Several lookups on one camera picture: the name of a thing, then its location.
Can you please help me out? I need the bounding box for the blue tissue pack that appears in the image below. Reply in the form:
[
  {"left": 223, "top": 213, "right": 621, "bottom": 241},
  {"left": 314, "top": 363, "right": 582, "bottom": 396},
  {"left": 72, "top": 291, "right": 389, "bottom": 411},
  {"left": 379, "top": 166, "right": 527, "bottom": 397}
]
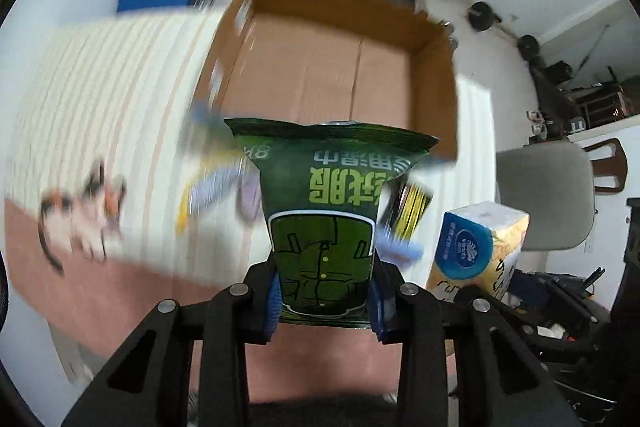
[{"left": 374, "top": 200, "right": 426, "bottom": 267}]

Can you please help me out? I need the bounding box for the green wet wipes pack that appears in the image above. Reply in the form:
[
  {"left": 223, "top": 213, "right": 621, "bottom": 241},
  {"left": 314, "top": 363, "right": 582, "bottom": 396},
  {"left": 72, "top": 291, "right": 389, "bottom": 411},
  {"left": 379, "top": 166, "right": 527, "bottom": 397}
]
[{"left": 226, "top": 118, "right": 438, "bottom": 329}]

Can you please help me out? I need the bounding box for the striped cat tablecloth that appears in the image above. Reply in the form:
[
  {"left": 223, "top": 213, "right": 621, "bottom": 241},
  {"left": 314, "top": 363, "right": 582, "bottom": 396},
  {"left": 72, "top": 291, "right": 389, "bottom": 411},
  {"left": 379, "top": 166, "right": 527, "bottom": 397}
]
[{"left": 1, "top": 10, "right": 496, "bottom": 402}]

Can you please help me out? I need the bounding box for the yellow grey scouring pad pack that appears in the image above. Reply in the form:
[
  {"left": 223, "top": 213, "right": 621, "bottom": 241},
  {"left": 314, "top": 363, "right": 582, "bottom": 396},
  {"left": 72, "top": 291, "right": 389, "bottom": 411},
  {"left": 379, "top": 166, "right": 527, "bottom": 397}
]
[{"left": 175, "top": 154, "right": 247, "bottom": 235}]

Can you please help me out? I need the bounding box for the yellow tissue pack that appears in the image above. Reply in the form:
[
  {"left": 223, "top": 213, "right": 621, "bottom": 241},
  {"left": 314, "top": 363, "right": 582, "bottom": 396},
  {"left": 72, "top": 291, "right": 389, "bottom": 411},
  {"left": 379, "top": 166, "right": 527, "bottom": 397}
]
[{"left": 426, "top": 202, "right": 529, "bottom": 303}]

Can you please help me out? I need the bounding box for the open cardboard box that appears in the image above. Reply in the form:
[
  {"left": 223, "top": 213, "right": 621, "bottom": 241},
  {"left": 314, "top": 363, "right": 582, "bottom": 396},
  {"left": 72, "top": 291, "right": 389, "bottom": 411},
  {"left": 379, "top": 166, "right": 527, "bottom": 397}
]
[{"left": 192, "top": 0, "right": 458, "bottom": 161}]

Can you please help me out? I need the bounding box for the brown wooden chair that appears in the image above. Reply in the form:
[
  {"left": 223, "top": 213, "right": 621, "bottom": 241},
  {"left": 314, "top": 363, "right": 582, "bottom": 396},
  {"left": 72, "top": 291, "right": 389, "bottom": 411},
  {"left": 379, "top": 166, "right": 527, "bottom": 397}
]
[{"left": 584, "top": 138, "right": 628, "bottom": 195}]

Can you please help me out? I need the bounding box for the black yellow snack bag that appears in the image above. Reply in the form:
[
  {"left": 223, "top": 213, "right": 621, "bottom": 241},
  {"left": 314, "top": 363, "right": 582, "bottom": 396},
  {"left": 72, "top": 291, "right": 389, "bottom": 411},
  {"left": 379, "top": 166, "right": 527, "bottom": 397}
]
[{"left": 381, "top": 176, "right": 433, "bottom": 242}]

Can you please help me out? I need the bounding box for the grey plastic chair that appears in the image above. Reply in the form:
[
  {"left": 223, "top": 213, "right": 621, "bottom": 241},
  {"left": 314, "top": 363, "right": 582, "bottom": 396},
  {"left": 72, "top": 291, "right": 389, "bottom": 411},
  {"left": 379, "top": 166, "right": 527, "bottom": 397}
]
[{"left": 496, "top": 141, "right": 596, "bottom": 251}]

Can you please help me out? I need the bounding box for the floor barbell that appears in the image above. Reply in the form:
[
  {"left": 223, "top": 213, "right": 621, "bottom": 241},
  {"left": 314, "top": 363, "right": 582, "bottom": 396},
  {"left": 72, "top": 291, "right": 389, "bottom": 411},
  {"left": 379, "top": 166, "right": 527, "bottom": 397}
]
[{"left": 466, "top": 1, "right": 540, "bottom": 62}]

